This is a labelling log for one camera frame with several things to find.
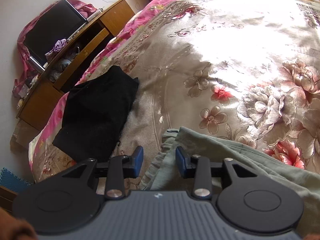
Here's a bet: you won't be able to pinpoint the folded black cloth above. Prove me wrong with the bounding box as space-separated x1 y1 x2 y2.
52 65 139 163

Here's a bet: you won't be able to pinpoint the purple cloth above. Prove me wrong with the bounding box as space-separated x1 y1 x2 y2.
45 39 69 55

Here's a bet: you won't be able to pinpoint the black flat screen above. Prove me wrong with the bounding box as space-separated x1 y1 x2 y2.
22 0 88 59

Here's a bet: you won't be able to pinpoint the cardboard piece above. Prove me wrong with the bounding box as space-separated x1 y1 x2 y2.
10 120 42 153

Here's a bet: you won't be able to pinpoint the white tube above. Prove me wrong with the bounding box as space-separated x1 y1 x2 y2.
86 8 104 22

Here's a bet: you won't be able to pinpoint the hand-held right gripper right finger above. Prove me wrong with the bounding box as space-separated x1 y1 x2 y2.
176 146 260 199

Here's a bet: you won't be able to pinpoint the blue mat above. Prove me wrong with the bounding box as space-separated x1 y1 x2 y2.
0 167 33 193

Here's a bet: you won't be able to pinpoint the pink shiny cloth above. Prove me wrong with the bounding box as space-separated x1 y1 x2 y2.
12 0 98 98

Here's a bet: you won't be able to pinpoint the wooden desk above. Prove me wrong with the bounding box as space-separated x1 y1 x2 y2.
15 0 135 132

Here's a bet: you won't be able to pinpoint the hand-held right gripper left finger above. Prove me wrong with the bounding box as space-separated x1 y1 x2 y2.
60 145 144 200

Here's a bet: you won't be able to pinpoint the grey round pot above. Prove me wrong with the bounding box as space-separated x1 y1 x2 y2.
54 58 72 72

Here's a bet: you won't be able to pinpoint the bed with floral cover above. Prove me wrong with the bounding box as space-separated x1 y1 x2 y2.
29 0 320 198

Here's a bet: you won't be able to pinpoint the green pants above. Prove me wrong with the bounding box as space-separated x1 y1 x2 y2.
139 126 320 238

